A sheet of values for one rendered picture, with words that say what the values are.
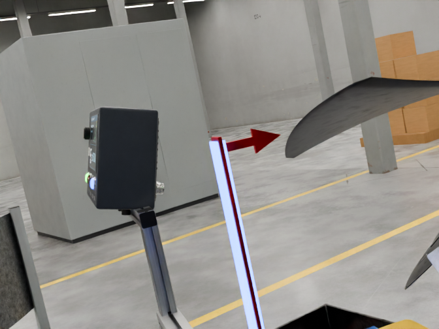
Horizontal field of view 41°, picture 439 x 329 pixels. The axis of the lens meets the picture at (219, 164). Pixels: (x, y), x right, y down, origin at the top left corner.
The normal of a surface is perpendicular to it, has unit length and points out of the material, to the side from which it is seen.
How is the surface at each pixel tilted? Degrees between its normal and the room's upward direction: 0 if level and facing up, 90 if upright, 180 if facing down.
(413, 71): 90
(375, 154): 90
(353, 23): 90
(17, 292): 90
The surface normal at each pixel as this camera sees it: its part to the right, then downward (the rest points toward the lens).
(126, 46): 0.55, -0.02
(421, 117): -0.80, 0.23
